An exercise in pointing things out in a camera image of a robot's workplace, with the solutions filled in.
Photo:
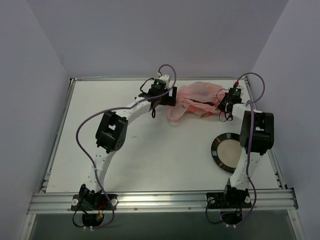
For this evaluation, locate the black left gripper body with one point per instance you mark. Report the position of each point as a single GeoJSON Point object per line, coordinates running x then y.
{"type": "Point", "coordinates": [171, 95]}

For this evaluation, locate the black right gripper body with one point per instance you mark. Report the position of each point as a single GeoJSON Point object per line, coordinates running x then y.
{"type": "Point", "coordinates": [222, 106]}

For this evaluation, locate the pink floral plastic bag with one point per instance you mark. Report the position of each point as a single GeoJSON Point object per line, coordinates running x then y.
{"type": "Point", "coordinates": [199, 98]}

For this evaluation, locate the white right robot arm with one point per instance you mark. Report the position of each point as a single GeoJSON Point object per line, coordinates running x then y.
{"type": "Point", "coordinates": [256, 137]}

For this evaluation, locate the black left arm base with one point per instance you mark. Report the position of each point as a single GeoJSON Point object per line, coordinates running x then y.
{"type": "Point", "coordinates": [88, 208]}

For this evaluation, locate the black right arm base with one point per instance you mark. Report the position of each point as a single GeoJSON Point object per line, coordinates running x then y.
{"type": "Point", "coordinates": [231, 202]}

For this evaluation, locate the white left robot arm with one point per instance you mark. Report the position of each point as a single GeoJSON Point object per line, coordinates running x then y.
{"type": "Point", "coordinates": [112, 129]}

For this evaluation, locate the dark red fake grapes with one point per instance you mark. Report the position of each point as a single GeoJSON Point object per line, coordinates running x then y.
{"type": "Point", "coordinates": [200, 102]}

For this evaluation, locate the dark rimmed beige plate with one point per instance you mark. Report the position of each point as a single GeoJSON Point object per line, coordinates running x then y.
{"type": "Point", "coordinates": [226, 151]}

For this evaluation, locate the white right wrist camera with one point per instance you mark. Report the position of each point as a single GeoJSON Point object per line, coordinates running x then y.
{"type": "Point", "coordinates": [237, 85]}

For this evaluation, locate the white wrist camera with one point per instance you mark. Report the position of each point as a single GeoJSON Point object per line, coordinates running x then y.
{"type": "Point", "coordinates": [237, 85]}
{"type": "Point", "coordinates": [165, 78]}

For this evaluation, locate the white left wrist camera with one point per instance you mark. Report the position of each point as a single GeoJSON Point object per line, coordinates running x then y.
{"type": "Point", "coordinates": [165, 78]}

